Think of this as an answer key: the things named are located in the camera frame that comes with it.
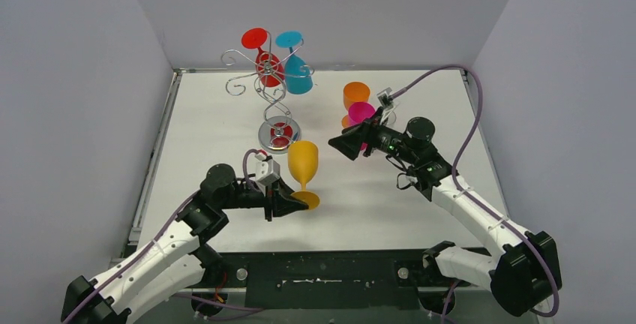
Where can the orange wine glass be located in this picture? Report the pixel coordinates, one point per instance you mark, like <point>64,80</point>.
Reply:
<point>353,92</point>

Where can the red wine glass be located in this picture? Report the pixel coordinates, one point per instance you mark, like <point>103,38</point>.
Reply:
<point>268,66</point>

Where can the yellow wine glass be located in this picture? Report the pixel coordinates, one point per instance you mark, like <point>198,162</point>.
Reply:
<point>303,163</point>

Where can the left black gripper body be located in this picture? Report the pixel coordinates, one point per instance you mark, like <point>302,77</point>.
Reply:
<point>269,203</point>

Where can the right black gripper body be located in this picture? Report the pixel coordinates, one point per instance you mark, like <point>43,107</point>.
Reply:
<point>392,142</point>

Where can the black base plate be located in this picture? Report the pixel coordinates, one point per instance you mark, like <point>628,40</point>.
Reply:
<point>350,279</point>

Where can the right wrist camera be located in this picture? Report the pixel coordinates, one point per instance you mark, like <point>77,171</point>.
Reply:
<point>386,102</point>

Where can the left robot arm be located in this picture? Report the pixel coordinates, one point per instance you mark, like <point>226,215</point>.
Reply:
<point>179,255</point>

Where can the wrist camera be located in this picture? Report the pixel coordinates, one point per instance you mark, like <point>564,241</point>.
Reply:
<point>386,102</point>
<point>267,171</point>

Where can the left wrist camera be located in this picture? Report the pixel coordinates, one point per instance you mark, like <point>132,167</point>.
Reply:
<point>267,171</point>

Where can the clear patterned wine glass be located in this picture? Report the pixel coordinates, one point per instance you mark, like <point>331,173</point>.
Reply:
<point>389,118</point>

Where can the chrome wine glass rack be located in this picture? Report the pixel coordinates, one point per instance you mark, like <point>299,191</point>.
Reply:
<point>278,129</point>

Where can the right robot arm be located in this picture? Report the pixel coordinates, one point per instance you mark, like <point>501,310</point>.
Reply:
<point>520,269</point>

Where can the magenta wine glass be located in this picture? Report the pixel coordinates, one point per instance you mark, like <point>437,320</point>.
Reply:
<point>358,112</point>

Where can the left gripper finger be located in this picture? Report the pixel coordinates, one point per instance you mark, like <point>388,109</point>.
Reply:
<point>282,195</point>
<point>278,210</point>

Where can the blue wine glass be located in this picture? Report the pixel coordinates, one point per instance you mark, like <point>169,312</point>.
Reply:
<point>297,73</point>

